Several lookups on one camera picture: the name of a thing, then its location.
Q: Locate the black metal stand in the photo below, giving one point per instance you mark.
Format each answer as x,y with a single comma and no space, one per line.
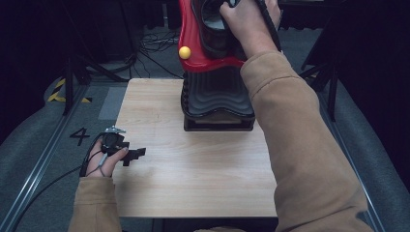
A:
332,93
68,87

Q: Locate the person's left hand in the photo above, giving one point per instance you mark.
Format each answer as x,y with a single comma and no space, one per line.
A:
100,164

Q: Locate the red and black shoe rack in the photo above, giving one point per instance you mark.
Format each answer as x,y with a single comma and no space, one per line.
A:
216,96

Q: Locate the person's right hand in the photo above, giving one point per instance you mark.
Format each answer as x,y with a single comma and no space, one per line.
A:
251,25

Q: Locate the black leather shoe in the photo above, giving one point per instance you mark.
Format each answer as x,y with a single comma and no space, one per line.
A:
212,35

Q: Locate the yellow and black floor tape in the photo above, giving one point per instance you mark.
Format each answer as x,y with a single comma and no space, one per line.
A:
58,93

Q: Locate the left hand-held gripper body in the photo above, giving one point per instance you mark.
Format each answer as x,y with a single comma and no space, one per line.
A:
111,143

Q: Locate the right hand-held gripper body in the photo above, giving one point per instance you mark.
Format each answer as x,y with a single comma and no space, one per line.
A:
233,2

